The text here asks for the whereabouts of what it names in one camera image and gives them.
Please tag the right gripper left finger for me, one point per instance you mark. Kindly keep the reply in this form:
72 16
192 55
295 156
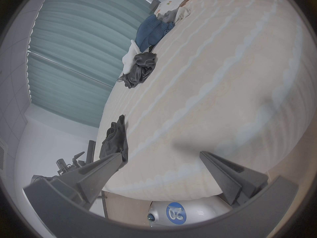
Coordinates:
94 180

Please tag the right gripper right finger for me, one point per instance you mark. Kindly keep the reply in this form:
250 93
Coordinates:
223 180

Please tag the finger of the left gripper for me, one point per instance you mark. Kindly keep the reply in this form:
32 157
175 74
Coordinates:
79 155

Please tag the black T-shirt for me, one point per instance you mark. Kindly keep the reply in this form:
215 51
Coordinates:
115 142

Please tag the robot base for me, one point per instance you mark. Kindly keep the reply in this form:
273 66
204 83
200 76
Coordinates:
161 212

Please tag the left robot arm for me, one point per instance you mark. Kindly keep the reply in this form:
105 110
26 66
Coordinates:
62 165

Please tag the bed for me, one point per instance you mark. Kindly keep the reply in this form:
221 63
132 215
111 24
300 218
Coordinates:
210 95

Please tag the pile of clothes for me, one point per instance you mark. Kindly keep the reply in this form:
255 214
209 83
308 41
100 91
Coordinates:
143 66

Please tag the black chest of drawers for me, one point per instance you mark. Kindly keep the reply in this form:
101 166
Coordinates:
91 151

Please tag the blue-green curtain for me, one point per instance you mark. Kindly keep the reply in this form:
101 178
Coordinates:
86 33
69 93

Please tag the grey bedside table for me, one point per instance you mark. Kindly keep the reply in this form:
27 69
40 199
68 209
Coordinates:
153 4

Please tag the white printed pillow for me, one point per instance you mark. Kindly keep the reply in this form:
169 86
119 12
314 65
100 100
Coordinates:
170 0

